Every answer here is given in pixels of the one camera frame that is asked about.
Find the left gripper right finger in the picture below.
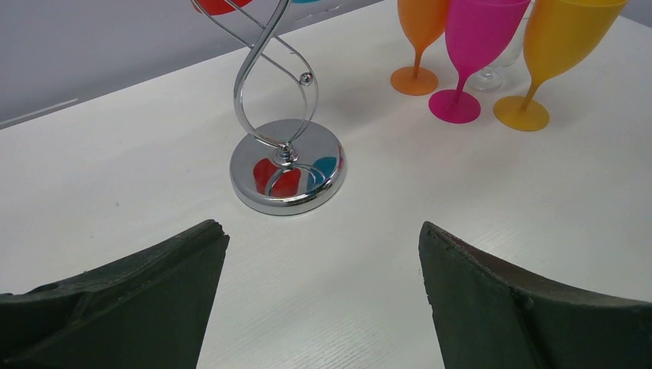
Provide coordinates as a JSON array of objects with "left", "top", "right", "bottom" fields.
[{"left": 418, "top": 221, "right": 651, "bottom": 368}]

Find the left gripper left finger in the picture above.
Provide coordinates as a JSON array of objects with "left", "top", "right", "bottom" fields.
[{"left": 1, "top": 219, "right": 230, "bottom": 368}]

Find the clear patterned wine glass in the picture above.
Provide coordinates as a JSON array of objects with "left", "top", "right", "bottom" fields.
[{"left": 467, "top": 1, "right": 534, "bottom": 91}]

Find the magenta wine glass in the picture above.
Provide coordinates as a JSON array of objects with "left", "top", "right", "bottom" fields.
[{"left": 428, "top": 0, "right": 530, "bottom": 124}]

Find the yellow wine glass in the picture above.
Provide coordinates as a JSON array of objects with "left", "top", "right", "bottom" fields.
[{"left": 493, "top": 0, "right": 627, "bottom": 131}]

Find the orange wine glass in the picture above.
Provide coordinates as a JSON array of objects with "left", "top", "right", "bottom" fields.
[{"left": 390, "top": 0, "right": 450, "bottom": 96}]

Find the chrome wine glass rack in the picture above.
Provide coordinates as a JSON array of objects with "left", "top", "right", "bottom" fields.
[{"left": 193, "top": 1, "right": 347, "bottom": 216}]

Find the red wine glass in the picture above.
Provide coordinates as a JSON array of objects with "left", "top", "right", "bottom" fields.
[{"left": 198, "top": 0, "right": 251, "bottom": 15}]

